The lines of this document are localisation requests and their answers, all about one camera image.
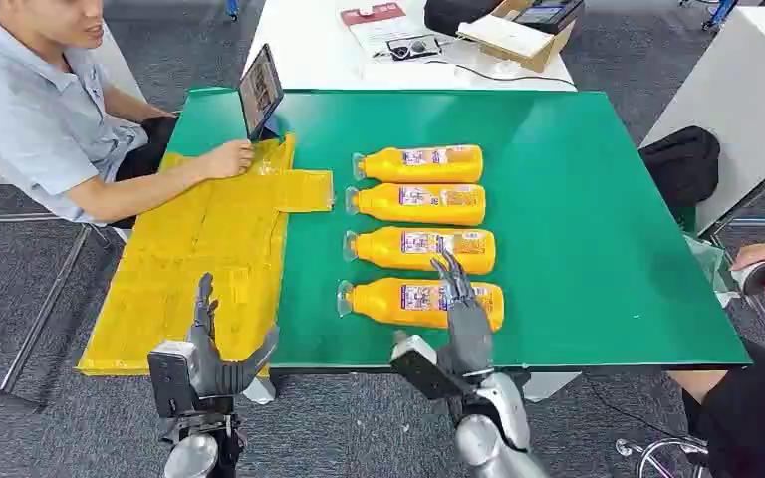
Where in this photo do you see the white side table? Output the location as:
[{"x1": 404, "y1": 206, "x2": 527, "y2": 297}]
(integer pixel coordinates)
[{"x1": 639, "y1": 6, "x2": 765, "y2": 235}]

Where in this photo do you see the person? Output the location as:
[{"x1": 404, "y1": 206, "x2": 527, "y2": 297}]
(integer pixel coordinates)
[
  {"x1": 0, "y1": 0, "x2": 256, "y2": 229},
  {"x1": 669, "y1": 240, "x2": 765, "y2": 478}
]

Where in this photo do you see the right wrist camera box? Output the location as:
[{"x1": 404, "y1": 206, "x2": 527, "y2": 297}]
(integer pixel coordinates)
[{"x1": 389, "y1": 332, "x2": 463, "y2": 401}]

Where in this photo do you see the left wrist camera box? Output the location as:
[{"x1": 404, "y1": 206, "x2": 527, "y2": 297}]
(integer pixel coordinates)
[{"x1": 147, "y1": 341, "x2": 199, "y2": 418}]

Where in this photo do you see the round black and white device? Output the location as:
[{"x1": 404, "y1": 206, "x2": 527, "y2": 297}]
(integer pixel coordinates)
[{"x1": 732, "y1": 261, "x2": 765, "y2": 297}]

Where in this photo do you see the black backpack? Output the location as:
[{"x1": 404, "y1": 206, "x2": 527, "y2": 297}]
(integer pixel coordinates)
[{"x1": 637, "y1": 126, "x2": 721, "y2": 209}]

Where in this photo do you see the white booklet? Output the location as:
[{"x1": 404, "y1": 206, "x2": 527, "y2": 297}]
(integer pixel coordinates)
[{"x1": 456, "y1": 13, "x2": 554, "y2": 60}]

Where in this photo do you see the white table leg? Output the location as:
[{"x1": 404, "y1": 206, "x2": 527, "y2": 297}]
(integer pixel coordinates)
[
  {"x1": 243, "y1": 375, "x2": 277, "y2": 405},
  {"x1": 524, "y1": 372, "x2": 582, "y2": 403}
]

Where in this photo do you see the black bag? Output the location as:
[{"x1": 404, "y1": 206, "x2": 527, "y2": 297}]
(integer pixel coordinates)
[{"x1": 423, "y1": 0, "x2": 506, "y2": 38}]

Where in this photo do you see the green table mat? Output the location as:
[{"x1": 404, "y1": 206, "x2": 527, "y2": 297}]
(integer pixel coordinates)
[{"x1": 165, "y1": 87, "x2": 752, "y2": 370}]

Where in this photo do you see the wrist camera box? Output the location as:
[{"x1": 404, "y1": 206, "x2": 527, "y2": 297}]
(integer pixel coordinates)
[
  {"x1": 389, "y1": 332, "x2": 463, "y2": 401},
  {"x1": 147, "y1": 341, "x2": 199, "y2": 418}
]

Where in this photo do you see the black tablet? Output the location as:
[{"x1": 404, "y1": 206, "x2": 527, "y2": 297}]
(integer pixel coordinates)
[{"x1": 237, "y1": 43, "x2": 286, "y2": 141}]

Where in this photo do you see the black cable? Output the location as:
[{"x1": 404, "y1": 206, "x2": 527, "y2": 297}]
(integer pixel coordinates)
[{"x1": 421, "y1": 59, "x2": 575, "y2": 87}]

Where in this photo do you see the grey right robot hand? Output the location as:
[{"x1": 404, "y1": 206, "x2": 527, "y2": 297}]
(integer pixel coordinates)
[{"x1": 429, "y1": 249, "x2": 495, "y2": 380}]

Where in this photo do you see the metal chair frame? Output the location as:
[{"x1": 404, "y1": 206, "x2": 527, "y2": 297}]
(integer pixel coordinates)
[{"x1": 0, "y1": 210, "x2": 114, "y2": 413}]

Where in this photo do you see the red and white leaflet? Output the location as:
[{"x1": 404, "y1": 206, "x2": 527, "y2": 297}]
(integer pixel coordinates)
[{"x1": 339, "y1": 1, "x2": 443, "y2": 61}]

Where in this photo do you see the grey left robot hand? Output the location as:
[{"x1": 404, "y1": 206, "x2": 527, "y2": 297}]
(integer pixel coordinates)
[{"x1": 187, "y1": 272, "x2": 282, "y2": 397}]

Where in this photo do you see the yellow plastic sheet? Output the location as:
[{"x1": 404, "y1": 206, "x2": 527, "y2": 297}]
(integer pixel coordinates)
[{"x1": 77, "y1": 133, "x2": 336, "y2": 378}]

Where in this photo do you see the chrome chair base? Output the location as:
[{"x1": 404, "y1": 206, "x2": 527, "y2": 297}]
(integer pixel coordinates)
[{"x1": 615, "y1": 435, "x2": 714, "y2": 478}]

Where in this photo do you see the black payment terminal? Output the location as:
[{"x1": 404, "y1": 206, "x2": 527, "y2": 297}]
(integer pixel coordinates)
[{"x1": 513, "y1": 0, "x2": 585, "y2": 36}]

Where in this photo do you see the person's right hand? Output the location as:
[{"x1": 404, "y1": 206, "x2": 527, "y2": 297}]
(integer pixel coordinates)
[{"x1": 205, "y1": 139, "x2": 256, "y2": 180}]

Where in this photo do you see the clear plastic bag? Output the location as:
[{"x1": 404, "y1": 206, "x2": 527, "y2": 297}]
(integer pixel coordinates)
[{"x1": 682, "y1": 234, "x2": 740, "y2": 308}]

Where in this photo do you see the orange drink bottle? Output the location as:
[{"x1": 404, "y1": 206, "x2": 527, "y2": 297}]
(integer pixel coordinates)
[
  {"x1": 342, "y1": 226, "x2": 497, "y2": 277},
  {"x1": 352, "y1": 144, "x2": 485, "y2": 184},
  {"x1": 345, "y1": 183, "x2": 487, "y2": 228},
  {"x1": 336, "y1": 277, "x2": 506, "y2": 333}
]

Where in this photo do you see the cardboard box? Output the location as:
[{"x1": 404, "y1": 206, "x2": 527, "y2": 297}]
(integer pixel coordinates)
[{"x1": 456, "y1": 0, "x2": 585, "y2": 74}]

